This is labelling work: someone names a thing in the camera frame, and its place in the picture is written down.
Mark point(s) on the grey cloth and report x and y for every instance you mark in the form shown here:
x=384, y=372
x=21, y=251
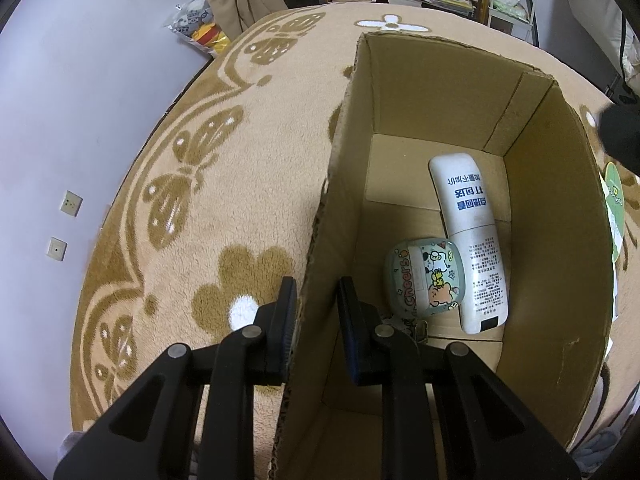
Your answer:
x=72, y=447
x=600, y=447

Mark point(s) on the green label packet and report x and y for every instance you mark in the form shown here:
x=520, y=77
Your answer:
x=613, y=200

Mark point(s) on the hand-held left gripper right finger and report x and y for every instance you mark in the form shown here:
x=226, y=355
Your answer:
x=351, y=342

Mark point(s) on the cartoon printed round case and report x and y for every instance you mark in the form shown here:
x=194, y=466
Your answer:
x=430, y=280

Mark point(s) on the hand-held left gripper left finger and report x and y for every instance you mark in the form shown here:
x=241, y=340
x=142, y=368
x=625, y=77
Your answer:
x=281, y=340

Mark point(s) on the cardboard box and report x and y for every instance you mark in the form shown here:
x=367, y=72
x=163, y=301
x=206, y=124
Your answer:
x=425, y=85

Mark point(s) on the white printed tube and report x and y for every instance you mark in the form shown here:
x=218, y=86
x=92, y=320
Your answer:
x=465, y=195

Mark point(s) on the white hanging garment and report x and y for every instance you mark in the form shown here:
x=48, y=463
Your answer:
x=595, y=5

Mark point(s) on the beige flower-pattern rug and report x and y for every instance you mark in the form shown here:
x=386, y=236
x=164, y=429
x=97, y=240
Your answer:
x=225, y=170

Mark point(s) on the pale green packet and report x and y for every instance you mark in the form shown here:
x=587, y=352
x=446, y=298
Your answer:
x=510, y=7

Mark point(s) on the clear bag of plush toys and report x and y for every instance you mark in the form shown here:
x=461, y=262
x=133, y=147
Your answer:
x=192, y=19

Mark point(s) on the white wall socket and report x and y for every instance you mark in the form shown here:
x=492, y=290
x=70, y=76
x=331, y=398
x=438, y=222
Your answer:
x=56, y=249
x=70, y=203

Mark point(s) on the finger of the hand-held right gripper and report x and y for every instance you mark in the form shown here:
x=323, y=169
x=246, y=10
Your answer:
x=622, y=132

